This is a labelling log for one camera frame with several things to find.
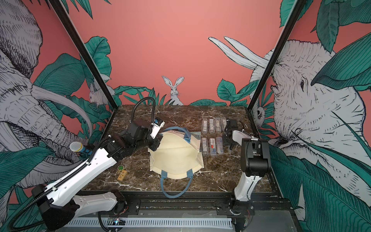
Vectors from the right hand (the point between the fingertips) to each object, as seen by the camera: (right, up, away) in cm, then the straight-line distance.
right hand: (228, 138), depth 100 cm
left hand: (-42, +6, -27) cm, 50 cm away
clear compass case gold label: (-11, +9, +8) cm, 16 cm away
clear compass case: (-6, +9, +8) cm, 13 cm away
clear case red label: (-12, -5, -4) cm, 13 cm away
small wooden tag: (-68, -20, -16) cm, 72 cm away
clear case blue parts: (-1, +11, +11) cm, 16 cm away
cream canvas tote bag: (-35, -10, -11) cm, 38 cm away
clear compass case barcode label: (-16, +9, +8) cm, 20 cm away
